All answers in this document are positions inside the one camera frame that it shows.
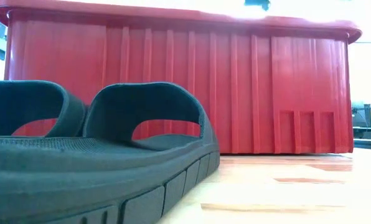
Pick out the dark background furniture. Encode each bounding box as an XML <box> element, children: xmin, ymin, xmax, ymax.
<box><xmin>352</xmin><ymin>101</ymin><xmax>371</xmax><ymax>141</ymax></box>

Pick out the red plastic bin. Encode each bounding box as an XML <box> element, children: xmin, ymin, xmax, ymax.
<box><xmin>0</xmin><ymin>0</ymin><xmax>363</xmax><ymax>156</ymax></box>

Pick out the black smooth-strap slide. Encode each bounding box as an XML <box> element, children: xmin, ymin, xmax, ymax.
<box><xmin>0</xmin><ymin>80</ymin><xmax>88</xmax><ymax>138</ymax></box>
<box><xmin>0</xmin><ymin>81</ymin><xmax>221</xmax><ymax>224</ymax></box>

